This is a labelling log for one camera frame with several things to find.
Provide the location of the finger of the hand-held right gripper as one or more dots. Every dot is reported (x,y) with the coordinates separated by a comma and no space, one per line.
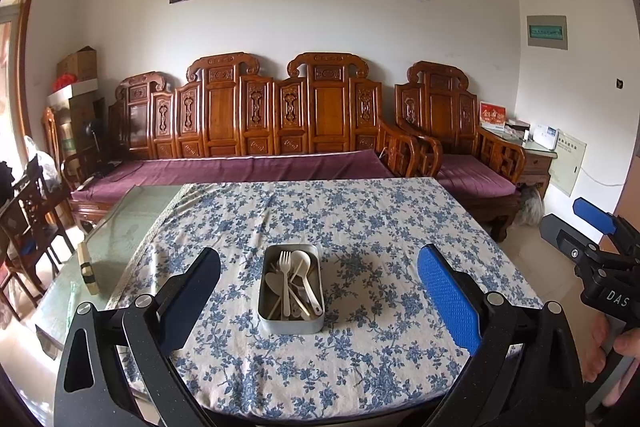
(562,234)
(592,212)

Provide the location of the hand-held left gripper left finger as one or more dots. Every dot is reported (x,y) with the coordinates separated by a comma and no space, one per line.
(195,287)

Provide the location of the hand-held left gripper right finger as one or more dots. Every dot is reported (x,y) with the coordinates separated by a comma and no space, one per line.
(450,302)

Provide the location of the white plastic fork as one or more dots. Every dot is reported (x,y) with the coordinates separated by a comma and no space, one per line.
(285,287)

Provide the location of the rectangular metal tray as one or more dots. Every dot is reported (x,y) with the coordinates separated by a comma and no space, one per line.
(290,326)

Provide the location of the metal spoon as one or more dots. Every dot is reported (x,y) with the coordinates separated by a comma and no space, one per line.
(298,291)

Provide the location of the large white rice spoon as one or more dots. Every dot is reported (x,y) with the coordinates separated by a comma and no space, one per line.
(300,263)

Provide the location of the person's right hand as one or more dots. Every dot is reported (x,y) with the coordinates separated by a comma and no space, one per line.
(596,349)

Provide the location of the brown wooden door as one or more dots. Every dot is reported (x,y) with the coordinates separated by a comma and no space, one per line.
(627,197)

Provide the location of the grey fluffy bundle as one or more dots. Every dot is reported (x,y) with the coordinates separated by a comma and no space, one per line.
(529,207)

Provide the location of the white electrical panel door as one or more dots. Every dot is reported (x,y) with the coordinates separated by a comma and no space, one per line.
(567,167)

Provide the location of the wooden side table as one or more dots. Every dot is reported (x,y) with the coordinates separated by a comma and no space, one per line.
(537,167)

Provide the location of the blue floral tablecloth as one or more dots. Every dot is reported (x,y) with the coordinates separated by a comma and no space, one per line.
(375,347)

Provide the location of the white telephone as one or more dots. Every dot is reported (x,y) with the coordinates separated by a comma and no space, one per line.
(546,137)

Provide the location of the purple armchair cushion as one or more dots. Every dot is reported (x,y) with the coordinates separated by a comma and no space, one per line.
(475,177)

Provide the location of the wooden block with black band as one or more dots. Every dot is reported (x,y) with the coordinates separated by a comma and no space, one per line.
(86,264)

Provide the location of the long purple sofa cushion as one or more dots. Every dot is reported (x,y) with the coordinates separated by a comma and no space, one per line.
(225,172)

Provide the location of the carved wooden sofa bench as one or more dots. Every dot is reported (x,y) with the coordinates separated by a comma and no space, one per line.
(220,117)

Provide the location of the dark wooden dining chair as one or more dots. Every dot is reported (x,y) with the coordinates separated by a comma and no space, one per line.
(12,252)
(37,207)

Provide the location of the carved wooden armchair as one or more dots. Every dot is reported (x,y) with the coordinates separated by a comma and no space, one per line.
(440,107)

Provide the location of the black desk lamp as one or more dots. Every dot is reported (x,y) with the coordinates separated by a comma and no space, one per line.
(94,134)

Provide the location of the clear plastic bag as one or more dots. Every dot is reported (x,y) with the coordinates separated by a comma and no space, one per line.
(42,162)

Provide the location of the brown wooden chair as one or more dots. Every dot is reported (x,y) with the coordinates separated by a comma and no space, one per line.
(51,134)

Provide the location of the white cardboard box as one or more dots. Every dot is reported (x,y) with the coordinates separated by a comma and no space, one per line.
(75,93)

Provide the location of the red bundle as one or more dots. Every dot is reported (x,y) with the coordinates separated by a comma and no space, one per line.
(64,82)

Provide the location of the brown cardboard box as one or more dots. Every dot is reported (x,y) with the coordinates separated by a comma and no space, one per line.
(77,63)

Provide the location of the grey wall panel box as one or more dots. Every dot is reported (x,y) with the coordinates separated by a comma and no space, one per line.
(547,32)

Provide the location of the wooden door frame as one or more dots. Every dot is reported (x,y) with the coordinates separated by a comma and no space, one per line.
(27,42)

